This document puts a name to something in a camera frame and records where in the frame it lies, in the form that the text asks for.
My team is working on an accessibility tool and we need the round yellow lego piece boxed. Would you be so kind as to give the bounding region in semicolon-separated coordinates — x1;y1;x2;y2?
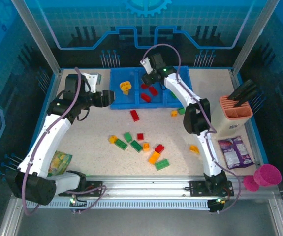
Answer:
119;82;133;95

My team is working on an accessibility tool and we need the blue plastic bin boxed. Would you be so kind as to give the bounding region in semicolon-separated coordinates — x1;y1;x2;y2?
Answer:
109;68;142;110
134;66;168;109
162;65;193;108

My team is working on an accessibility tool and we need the long green lego brick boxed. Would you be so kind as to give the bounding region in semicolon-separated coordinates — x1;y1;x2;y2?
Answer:
155;159;170;171
114;139;128;150
130;140;144;153

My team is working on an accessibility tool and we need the green yellow snack bag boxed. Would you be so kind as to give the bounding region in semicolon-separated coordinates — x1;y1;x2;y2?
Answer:
47;150;73;177

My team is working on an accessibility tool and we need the beige pink utensil holder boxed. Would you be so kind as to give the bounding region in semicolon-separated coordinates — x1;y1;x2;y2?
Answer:
214;95;253;137

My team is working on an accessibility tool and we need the purple snack bag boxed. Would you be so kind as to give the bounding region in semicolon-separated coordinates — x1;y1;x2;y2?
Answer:
217;136;255;170

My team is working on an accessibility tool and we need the small pink sponge cylinder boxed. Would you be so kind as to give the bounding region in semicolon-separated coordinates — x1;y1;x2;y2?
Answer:
243;176;260;192

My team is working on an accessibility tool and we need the magenta plastic cup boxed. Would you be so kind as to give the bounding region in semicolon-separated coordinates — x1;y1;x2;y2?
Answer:
253;164;283;187

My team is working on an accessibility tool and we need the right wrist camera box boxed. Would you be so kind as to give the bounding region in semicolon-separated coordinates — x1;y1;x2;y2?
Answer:
140;59;154;74

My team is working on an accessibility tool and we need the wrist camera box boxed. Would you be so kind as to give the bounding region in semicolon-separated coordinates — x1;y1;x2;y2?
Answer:
140;59;154;74
83;72;103;93

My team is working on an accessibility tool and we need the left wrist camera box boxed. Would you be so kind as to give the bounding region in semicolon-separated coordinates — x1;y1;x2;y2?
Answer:
83;72;103;93

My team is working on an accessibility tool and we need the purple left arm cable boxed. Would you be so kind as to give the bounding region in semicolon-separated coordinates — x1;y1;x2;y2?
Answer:
23;66;107;216

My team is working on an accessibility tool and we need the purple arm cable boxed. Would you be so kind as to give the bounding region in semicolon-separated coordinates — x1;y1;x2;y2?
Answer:
142;43;243;212
23;66;107;216

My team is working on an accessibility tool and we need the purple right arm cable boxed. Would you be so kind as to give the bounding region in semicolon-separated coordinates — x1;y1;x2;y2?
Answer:
142;43;243;212

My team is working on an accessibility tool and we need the aluminium frame post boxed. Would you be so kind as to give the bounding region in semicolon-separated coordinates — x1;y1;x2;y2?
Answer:
231;0;280;74
10;0;62;74

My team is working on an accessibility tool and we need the black knife handle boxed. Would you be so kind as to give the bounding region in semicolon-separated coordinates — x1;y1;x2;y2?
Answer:
234;90;259;108
227;78;253;100
231;84;257;103

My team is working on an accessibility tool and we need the aluminium rail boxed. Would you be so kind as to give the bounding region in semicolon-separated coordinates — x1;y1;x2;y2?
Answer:
13;175;280;200

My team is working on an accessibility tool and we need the white slotted cable duct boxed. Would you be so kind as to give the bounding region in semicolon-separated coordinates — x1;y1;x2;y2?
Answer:
23;199;211;210

